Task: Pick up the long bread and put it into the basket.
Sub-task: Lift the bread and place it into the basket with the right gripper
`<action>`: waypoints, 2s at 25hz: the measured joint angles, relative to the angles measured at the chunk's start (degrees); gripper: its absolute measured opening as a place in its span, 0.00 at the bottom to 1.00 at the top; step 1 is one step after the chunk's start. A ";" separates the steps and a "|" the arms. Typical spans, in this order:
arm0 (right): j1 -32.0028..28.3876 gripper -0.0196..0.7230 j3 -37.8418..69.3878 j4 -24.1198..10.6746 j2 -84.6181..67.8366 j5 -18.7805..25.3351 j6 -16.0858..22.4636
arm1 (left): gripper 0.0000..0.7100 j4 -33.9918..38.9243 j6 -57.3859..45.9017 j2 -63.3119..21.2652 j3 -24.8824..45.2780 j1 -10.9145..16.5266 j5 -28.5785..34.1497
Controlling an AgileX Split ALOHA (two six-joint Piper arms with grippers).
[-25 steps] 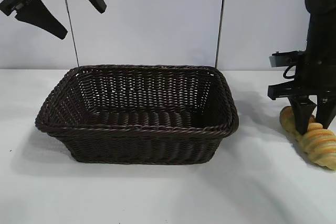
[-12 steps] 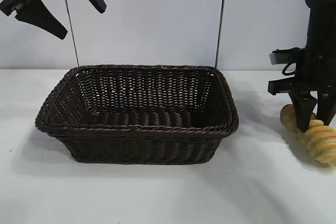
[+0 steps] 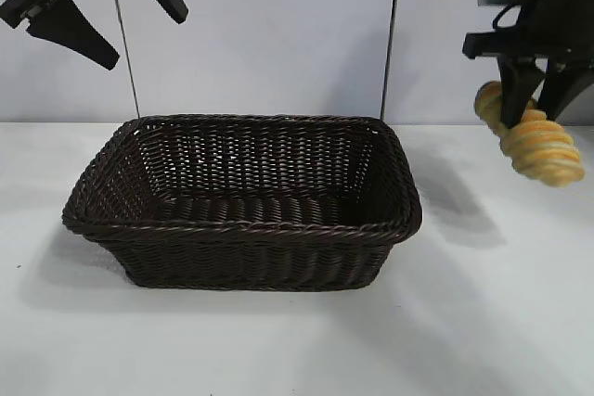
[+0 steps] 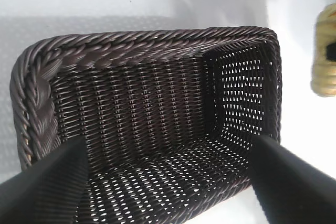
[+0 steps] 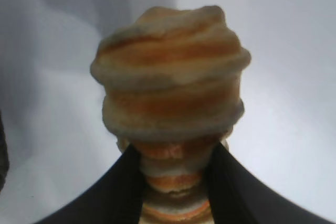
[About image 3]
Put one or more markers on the long twisted bread loaf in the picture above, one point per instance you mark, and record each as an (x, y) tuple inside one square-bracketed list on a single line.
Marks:
[(552, 150)]

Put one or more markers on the thin metal wall strip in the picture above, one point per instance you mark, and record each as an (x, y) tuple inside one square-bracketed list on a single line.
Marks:
[(390, 43), (123, 29)]

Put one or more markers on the dark brown wicker basket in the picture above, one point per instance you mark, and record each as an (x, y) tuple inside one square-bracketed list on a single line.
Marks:
[(241, 229)]

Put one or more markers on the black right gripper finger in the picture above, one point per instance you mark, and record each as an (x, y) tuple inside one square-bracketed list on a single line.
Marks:
[(561, 90), (517, 94)]

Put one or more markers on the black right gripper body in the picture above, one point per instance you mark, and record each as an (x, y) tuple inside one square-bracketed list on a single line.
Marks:
[(552, 20)]

